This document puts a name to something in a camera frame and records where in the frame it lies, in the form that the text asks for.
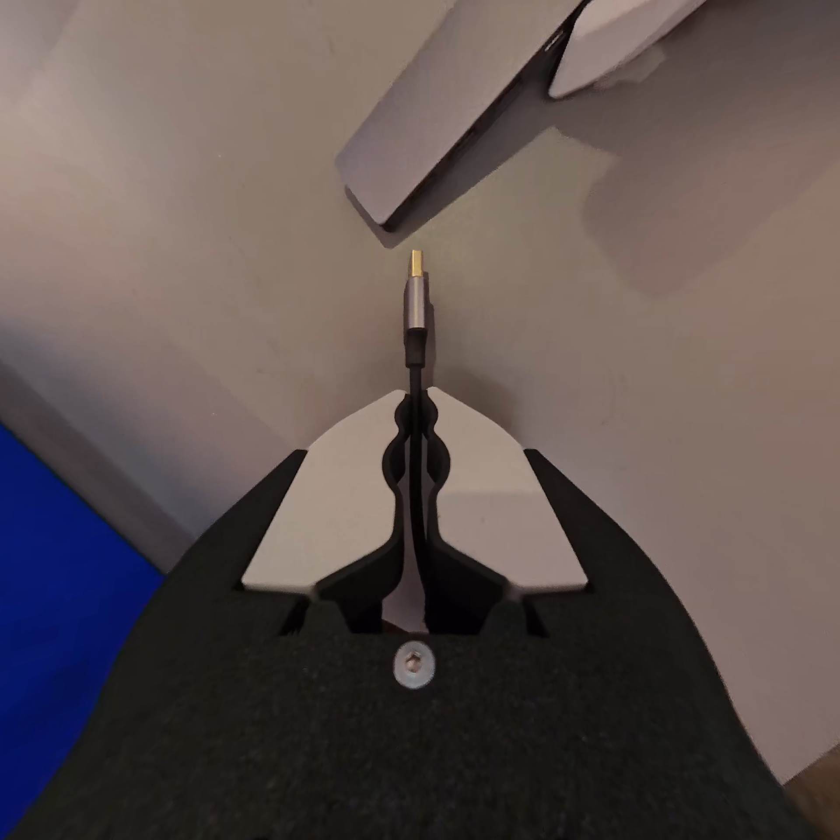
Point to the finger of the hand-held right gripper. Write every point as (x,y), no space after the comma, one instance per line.
(617,39)

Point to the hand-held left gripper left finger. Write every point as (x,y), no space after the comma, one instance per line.
(328,518)

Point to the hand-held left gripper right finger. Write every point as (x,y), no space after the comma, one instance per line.
(505,518)

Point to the grey usb hub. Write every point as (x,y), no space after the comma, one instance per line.
(446,111)

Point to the blue plastic bin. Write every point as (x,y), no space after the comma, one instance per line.
(59,623)

